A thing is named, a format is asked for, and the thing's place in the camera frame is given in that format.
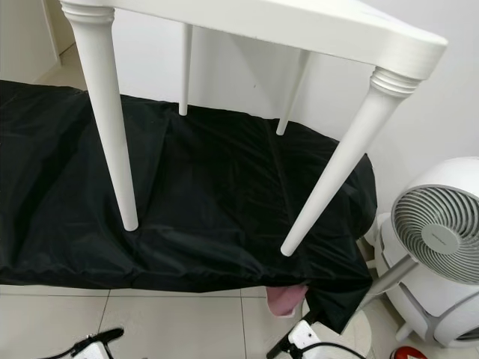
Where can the white plastic table leg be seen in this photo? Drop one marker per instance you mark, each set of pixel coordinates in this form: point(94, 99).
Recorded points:
point(112, 127)
point(185, 71)
point(292, 93)
point(352, 161)

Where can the black tablecloth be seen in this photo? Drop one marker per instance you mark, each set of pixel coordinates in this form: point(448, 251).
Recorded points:
point(209, 209)

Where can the pink stool seat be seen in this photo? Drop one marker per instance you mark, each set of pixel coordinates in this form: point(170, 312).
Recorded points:
point(286, 299)

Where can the black metal strut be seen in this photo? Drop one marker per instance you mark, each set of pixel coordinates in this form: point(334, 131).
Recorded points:
point(281, 344)

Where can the white round floor base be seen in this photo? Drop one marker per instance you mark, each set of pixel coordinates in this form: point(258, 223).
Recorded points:
point(355, 333)

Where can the white standing fan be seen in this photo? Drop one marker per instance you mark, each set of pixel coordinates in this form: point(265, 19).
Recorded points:
point(438, 239)

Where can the red round floor object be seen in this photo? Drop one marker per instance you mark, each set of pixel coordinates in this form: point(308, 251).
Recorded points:
point(408, 353)

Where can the white door frame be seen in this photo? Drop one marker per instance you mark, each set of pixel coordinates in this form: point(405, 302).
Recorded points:
point(56, 26)

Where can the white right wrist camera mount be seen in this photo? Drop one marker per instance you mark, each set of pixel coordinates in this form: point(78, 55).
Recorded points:
point(304, 335)

